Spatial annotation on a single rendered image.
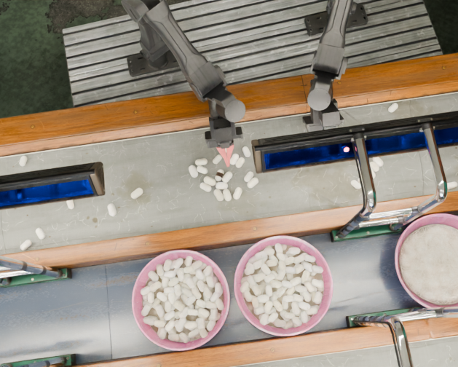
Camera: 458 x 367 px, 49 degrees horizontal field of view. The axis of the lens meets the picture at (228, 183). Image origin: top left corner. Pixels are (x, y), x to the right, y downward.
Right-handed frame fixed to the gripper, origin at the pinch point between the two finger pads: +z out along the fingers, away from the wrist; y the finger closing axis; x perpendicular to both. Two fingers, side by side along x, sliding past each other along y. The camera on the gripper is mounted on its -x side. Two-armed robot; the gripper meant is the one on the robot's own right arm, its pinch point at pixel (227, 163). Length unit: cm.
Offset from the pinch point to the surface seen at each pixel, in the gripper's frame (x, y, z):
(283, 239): -9.8, 12.4, 21.1
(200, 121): 14.8, -6.4, -8.5
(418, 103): 14, 59, -5
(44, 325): -13, -59, 37
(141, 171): 8.0, -25.6, 2.1
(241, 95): 18.2, 6.8, -13.7
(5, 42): 129, -101, -25
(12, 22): 136, -97, -34
